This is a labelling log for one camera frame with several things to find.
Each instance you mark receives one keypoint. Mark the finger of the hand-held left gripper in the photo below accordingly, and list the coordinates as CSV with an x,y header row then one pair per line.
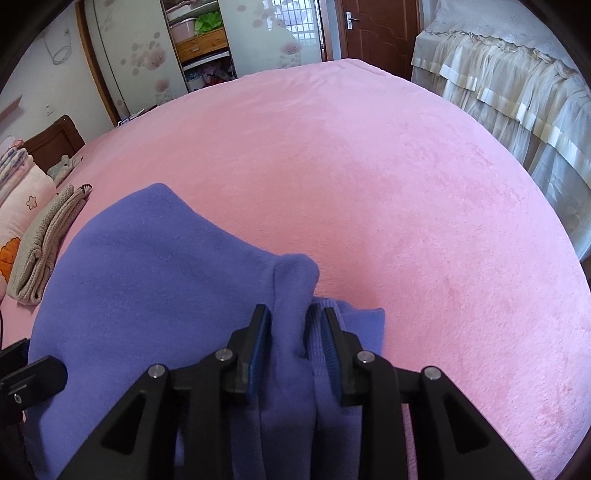
x,y
14,353
41,378

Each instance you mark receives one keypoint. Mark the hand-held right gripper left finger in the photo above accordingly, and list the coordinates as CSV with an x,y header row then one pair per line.
x,y
258,350

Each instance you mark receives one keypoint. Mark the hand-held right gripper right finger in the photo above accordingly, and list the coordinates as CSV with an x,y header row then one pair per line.
x,y
333,355

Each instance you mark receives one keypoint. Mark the purple zip hoodie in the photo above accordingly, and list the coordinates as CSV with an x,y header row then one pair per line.
x,y
161,277

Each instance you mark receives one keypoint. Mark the pile of colourful clothes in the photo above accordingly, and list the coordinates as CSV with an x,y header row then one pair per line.
x,y
210,75

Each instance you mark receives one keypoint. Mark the folded beige knit sweater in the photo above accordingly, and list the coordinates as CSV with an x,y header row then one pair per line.
x,y
41,249

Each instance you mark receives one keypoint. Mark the pink fleece bed blanket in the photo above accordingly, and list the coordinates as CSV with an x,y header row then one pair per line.
x,y
392,184

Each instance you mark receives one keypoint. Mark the striped folded blanket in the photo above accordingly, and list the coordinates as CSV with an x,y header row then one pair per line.
x,y
14,168

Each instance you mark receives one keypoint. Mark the small grey plush toy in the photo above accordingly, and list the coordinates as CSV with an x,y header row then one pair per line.
x,y
64,167

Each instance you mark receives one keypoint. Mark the pink frilled folded blanket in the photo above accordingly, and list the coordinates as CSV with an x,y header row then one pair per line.
x,y
9,144

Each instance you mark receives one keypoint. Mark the dark wooden headboard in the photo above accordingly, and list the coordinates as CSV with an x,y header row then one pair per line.
x,y
53,143

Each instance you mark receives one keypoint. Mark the bedside table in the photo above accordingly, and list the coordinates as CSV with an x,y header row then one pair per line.
x,y
136,119

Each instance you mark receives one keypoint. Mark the light wooden wardrobe drawer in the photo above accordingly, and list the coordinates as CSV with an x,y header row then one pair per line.
x,y
202,46

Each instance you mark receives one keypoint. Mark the white lace furniture cover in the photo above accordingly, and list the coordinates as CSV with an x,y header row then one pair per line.
x,y
508,92

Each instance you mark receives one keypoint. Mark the floral sliding door wardrobe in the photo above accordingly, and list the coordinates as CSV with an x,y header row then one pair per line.
x,y
134,55

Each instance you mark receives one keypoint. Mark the brown wooden door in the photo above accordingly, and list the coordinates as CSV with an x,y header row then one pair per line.
x,y
383,37

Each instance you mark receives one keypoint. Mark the pink plastic storage box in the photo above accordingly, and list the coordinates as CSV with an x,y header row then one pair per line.
x,y
182,30

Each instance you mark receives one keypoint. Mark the green bag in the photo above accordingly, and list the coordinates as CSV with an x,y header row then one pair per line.
x,y
208,21

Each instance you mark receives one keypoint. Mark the pink wall shelf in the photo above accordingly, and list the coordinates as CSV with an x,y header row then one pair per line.
x,y
10,108

